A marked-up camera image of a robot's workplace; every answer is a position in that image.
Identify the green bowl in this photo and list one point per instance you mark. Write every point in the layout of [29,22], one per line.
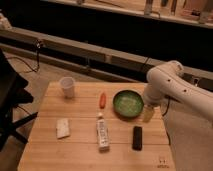
[128,103]

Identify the orange carrot toy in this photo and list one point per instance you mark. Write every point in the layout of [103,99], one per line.
[102,102]

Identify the pale yellow gripper tip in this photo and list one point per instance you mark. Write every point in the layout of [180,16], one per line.
[148,112]

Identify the translucent plastic cup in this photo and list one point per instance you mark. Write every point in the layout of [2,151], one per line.
[67,85]

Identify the black rectangular block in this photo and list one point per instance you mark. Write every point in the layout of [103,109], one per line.
[137,138]

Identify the black chair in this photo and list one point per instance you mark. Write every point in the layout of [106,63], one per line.
[12,93]

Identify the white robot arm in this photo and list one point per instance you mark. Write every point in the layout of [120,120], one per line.
[166,79]

